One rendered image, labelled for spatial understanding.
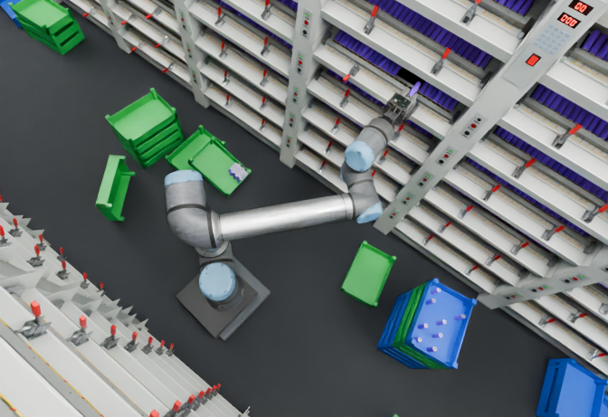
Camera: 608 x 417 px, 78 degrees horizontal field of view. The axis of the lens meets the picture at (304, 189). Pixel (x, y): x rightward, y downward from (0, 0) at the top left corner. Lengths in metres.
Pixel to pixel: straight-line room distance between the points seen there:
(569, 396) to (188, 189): 2.09
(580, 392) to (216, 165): 2.25
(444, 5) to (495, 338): 1.76
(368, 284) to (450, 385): 0.63
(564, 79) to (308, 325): 1.53
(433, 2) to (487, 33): 0.17
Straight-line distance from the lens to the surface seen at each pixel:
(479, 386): 2.33
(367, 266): 2.18
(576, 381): 2.54
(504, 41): 1.23
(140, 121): 2.28
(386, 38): 1.38
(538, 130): 1.38
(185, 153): 2.40
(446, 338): 1.82
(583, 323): 2.25
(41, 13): 3.16
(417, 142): 1.64
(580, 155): 1.42
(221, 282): 1.68
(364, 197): 1.21
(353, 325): 2.10
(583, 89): 1.25
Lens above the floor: 2.03
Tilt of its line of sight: 63 degrees down
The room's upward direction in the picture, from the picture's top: 15 degrees clockwise
